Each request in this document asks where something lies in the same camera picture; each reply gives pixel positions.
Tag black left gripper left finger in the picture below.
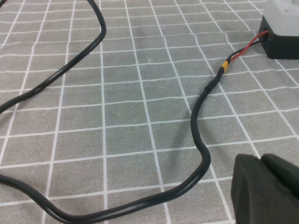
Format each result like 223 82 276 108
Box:
230 153 299 224

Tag grey white-checked tablecloth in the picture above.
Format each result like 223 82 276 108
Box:
0 0 299 224

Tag grey black button control box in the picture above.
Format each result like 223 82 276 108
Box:
257 0 299 60

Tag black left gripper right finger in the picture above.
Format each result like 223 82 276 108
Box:
259 153 299 201

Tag red and black wire pair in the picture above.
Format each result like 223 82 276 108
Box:
228 29 270 63

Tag thick black power cable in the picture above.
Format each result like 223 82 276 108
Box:
0 0 107 114
0 59 231 224

